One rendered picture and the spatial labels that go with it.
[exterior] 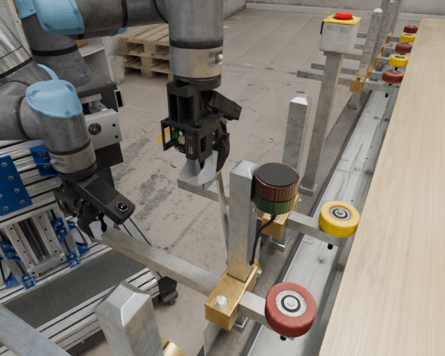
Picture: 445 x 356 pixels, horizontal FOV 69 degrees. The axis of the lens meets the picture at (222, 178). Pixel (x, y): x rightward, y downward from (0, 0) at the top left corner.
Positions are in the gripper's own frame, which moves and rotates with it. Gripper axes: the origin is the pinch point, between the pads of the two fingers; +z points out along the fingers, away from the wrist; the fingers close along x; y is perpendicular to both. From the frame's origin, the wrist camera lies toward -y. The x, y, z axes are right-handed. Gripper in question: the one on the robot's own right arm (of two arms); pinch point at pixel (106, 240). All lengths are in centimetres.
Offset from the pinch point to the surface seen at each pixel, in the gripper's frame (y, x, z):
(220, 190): -24.2, -9.4, -17.2
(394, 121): -50, -77, -7
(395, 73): -45, -124, -8
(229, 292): -31.8, 1.0, -4.4
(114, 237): -3.8, 0.6, -3.4
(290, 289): -41.4, -2.3, -8.0
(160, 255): -15.4, -0.4, -3.4
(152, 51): 206, -262, 50
